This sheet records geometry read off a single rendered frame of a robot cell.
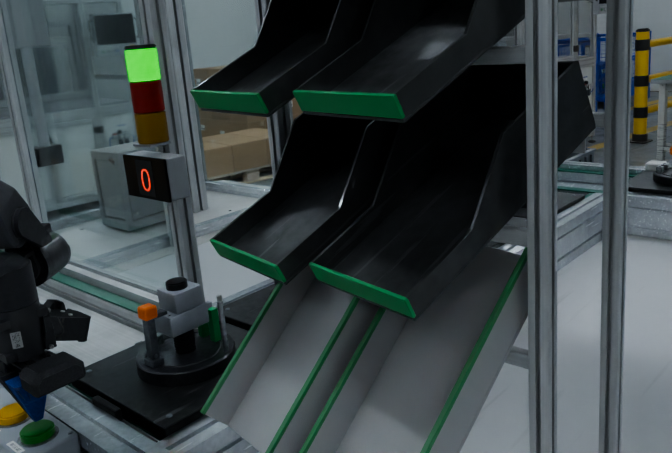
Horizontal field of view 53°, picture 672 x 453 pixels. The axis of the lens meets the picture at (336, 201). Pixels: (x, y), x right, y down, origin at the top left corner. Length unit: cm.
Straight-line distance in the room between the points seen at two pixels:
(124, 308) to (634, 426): 88
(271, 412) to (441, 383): 20
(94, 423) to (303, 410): 35
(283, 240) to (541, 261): 26
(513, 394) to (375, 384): 42
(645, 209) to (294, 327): 118
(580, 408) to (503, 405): 11
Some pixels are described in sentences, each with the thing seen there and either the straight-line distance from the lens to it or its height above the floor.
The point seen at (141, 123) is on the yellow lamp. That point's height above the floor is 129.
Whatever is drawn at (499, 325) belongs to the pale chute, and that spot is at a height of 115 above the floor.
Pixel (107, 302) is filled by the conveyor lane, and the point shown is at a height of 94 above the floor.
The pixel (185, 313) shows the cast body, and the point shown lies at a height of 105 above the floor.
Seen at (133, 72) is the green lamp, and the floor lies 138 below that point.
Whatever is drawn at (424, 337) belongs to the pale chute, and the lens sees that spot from 71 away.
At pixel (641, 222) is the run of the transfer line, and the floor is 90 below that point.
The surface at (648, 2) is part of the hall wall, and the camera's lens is 1213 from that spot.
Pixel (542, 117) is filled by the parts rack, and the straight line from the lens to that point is 59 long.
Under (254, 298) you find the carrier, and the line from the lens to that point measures 122.
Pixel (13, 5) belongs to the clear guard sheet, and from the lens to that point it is 161.
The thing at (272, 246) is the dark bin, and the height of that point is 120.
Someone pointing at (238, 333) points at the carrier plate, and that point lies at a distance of 109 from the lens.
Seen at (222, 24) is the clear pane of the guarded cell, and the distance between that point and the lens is 241.
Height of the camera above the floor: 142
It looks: 14 degrees down
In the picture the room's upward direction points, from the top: 5 degrees counter-clockwise
